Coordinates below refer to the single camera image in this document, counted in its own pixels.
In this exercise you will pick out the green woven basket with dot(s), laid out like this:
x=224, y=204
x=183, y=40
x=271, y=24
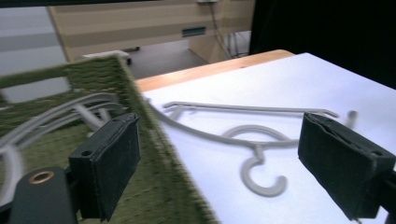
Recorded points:
x=155, y=186

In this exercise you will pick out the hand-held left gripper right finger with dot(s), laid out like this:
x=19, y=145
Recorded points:
x=345, y=168

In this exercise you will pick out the light wooden desk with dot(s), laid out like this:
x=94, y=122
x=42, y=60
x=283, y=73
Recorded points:
x=124, y=25

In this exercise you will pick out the black curtain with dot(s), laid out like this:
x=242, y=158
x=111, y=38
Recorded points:
x=327, y=28

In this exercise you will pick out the grey plastic hanger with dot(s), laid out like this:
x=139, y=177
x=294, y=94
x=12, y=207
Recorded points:
x=9, y=168
x=263, y=190
x=62, y=112

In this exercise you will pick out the white cabinet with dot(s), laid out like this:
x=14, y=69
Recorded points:
x=25, y=37

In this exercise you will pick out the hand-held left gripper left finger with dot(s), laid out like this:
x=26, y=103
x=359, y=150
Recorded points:
x=106, y=168

